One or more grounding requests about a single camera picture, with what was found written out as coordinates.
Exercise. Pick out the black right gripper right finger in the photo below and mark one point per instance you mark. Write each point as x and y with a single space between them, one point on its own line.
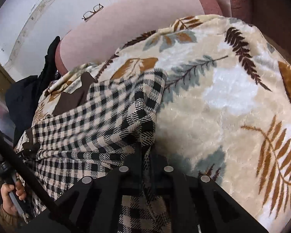
197 204

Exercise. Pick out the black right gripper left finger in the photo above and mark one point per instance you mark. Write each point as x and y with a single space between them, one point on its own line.
91 205

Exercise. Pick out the black beige checkered garment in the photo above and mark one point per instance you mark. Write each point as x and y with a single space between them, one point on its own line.
117 118

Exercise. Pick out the black clothing pile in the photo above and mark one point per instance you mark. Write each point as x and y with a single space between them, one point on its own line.
22 97

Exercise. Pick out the beige leaf-pattern fleece blanket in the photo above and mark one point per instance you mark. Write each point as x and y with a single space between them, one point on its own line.
225 109

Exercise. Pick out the pink bolster pillow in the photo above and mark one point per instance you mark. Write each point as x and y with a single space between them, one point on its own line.
97 39

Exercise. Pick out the dark-rimmed eyeglasses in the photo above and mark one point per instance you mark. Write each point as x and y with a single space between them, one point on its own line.
90 13

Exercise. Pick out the brown headboard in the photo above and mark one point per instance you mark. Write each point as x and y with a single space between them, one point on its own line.
272 17

